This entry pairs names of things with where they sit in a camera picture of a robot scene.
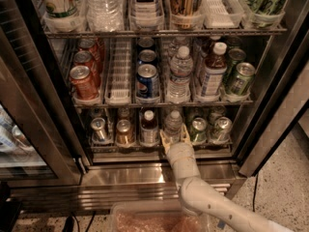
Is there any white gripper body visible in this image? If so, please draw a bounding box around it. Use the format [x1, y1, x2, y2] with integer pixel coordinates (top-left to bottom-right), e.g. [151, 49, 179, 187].
[165, 142, 201, 189]

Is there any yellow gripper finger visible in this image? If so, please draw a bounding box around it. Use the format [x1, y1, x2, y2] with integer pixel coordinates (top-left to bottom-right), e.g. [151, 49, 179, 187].
[159, 130, 171, 153]
[181, 124, 191, 144]

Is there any clear water bottle bottom shelf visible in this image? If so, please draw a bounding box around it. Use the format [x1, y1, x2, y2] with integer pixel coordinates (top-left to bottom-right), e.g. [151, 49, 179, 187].
[164, 110, 183, 143]

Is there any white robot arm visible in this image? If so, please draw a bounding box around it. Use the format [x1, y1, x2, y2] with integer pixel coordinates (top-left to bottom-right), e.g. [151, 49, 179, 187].
[159, 124, 294, 232]

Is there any green can bottom shelf left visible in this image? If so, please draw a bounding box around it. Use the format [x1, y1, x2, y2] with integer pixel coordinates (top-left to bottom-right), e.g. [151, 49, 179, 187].
[189, 117, 207, 145]

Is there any green can shelf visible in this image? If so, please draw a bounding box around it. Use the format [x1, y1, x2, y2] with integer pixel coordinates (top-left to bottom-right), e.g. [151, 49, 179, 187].
[223, 47, 246, 83]
[189, 117, 207, 145]
[225, 62, 255, 96]
[209, 117, 232, 144]

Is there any tea bottle bottom shelf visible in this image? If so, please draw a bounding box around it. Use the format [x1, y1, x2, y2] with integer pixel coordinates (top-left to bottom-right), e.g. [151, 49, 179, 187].
[140, 110, 159, 147]

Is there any tea bottle shelf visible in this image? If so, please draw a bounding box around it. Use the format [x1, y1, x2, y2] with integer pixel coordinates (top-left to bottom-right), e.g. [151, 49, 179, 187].
[197, 42, 227, 97]
[140, 110, 159, 147]

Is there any green can bottom shelf right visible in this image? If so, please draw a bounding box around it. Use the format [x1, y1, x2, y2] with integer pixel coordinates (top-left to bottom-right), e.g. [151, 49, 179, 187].
[209, 117, 232, 144]

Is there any gold can bottom shelf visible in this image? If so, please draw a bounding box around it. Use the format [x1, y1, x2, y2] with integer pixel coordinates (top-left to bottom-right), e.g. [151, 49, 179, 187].
[116, 119, 134, 147]

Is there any water bottle middle shelf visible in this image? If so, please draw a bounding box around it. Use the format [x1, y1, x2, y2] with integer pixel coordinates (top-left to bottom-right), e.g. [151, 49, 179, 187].
[167, 45, 193, 103]

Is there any silver can bottom shelf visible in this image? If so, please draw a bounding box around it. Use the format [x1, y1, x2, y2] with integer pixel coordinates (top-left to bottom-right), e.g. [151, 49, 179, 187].
[91, 117, 109, 142]

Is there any empty white tray middle shelf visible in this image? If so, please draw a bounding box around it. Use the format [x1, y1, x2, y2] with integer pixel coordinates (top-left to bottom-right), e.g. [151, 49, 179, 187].
[104, 39, 131, 105]

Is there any empty white tray shelf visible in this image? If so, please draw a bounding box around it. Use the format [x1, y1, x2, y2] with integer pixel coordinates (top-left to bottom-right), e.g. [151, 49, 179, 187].
[104, 39, 131, 105]
[202, 0, 244, 29]

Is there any tea bottle middle shelf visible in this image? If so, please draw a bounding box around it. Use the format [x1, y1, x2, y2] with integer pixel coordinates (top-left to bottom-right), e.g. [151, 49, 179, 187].
[197, 42, 227, 97]

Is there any green can middle shelf front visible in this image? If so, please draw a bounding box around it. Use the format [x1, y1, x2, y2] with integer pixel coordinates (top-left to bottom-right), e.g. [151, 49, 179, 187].
[225, 62, 255, 96]

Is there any green can middle shelf back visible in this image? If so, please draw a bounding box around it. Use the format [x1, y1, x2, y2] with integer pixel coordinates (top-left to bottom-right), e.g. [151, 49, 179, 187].
[223, 47, 246, 83]

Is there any fridge door right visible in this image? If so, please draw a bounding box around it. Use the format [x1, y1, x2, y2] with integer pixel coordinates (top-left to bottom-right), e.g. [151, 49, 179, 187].
[239, 2, 309, 177]

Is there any empty white tray top shelf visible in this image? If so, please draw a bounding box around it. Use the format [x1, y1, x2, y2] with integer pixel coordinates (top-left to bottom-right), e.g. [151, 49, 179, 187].
[202, 0, 244, 29]

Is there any fridge glass door left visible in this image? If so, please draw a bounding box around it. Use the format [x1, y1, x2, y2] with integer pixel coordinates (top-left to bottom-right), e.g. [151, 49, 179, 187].
[0, 0, 88, 188]

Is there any white label bottle top shelf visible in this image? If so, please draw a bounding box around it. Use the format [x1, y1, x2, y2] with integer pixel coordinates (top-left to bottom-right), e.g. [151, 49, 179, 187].
[129, 0, 164, 31]

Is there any large water bottle top shelf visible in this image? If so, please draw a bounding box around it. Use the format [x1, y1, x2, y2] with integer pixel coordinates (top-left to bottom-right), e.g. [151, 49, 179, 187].
[86, 0, 124, 32]

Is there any green cans top shelf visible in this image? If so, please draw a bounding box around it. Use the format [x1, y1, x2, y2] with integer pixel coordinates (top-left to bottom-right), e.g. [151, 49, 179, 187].
[239, 0, 287, 30]

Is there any blue pepsi can front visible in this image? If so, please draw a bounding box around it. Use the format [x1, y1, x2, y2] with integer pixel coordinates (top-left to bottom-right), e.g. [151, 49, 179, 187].
[136, 64, 159, 99]

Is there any blue pepsi can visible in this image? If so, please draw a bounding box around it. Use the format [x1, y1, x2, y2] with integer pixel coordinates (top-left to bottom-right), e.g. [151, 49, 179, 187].
[136, 64, 159, 99]
[137, 49, 157, 67]

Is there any clear plastic bin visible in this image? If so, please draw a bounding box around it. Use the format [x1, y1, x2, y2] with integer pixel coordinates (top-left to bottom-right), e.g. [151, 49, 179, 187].
[109, 199, 209, 232]

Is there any blue pepsi can middle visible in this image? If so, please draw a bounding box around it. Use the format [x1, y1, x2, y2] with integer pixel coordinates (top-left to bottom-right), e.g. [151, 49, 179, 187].
[137, 49, 157, 67]

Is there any red can front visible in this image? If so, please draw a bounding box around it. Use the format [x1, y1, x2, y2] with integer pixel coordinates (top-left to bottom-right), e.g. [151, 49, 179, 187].
[70, 66, 98, 101]

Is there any red can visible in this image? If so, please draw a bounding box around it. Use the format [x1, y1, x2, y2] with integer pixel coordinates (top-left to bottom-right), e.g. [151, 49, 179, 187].
[70, 66, 98, 101]
[77, 38, 104, 73]
[73, 50, 100, 87]

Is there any red can middle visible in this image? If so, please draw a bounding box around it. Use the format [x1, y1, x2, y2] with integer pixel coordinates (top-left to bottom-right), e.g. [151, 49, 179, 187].
[73, 50, 100, 87]

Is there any red can back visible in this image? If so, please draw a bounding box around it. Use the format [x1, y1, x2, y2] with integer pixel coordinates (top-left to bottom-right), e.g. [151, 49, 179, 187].
[77, 38, 104, 73]

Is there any black cable right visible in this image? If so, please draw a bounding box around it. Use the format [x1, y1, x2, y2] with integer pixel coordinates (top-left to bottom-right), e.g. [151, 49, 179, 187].
[251, 173, 260, 213]

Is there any black cable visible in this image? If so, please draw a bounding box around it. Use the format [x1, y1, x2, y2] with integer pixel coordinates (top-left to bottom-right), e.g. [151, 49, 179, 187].
[251, 173, 260, 213]
[61, 211, 97, 232]

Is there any black cable left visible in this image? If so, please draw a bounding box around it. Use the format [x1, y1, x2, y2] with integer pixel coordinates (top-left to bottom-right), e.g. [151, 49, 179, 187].
[61, 211, 97, 232]

